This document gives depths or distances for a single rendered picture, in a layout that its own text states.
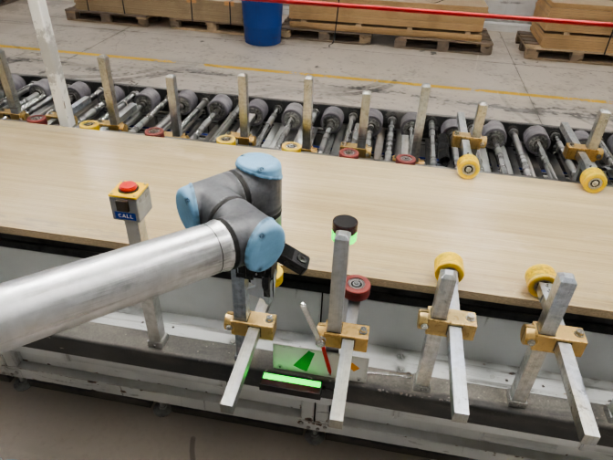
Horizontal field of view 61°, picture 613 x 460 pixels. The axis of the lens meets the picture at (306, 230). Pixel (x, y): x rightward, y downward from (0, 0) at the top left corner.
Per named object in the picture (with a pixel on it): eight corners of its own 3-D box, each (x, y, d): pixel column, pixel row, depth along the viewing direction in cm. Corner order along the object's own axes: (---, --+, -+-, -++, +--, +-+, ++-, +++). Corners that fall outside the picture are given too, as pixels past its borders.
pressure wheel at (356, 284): (366, 323, 146) (369, 293, 140) (337, 319, 147) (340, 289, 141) (368, 304, 153) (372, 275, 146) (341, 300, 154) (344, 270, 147)
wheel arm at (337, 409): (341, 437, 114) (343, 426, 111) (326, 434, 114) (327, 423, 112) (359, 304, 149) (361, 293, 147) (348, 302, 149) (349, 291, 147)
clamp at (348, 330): (366, 352, 134) (368, 339, 131) (315, 345, 136) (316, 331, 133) (368, 337, 139) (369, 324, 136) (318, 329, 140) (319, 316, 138)
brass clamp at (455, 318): (472, 343, 125) (477, 328, 122) (416, 334, 127) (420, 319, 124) (471, 325, 130) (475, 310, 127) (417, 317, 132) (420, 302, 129)
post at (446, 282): (422, 409, 144) (457, 277, 116) (410, 406, 144) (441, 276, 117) (422, 398, 147) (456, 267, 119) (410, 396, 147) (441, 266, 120)
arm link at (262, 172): (223, 156, 101) (264, 143, 106) (226, 210, 108) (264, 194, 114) (251, 175, 95) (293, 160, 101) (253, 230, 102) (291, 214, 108)
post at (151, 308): (162, 349, 149) (138, 219, 123) (146, 346, 149) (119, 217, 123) (168, 337, 152) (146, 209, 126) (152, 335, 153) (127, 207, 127)
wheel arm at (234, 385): (233, 416, 119) (233, 405, 116) (220, 414, 119) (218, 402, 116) (276, 292, 154) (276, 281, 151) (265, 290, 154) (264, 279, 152)
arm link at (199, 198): (199, 207, 88) (258, 184, 94) (166, 180, 95) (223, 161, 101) (203, 251, 93) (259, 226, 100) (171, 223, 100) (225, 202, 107)
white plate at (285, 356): (365, 383, 141) (368, 359, 135) (273, 368, 144) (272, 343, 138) (366, 381, 141) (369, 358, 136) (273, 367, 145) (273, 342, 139)
